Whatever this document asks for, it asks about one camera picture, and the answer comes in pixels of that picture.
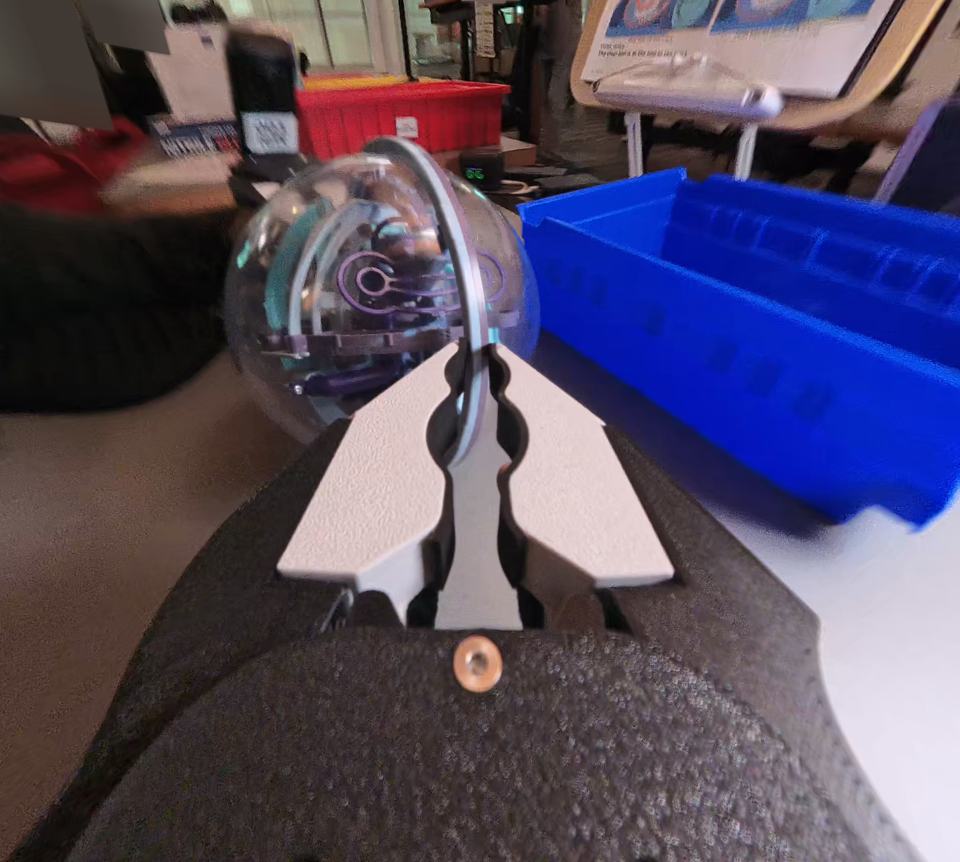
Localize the blue plastic tray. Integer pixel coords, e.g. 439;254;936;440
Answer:
518;169;960;525

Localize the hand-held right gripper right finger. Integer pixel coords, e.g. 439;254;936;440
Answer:
488;348;676;590

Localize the person's left forearm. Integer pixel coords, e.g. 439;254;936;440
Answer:
0;202;259;413

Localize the small black device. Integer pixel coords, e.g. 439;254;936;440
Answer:
458;147;507;188

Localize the red plastic bin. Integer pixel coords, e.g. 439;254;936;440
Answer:
296;79;511;158

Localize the clear maze ball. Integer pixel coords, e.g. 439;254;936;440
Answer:
225;138;541;443

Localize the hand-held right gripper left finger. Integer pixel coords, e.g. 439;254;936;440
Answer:
278;345;459;608

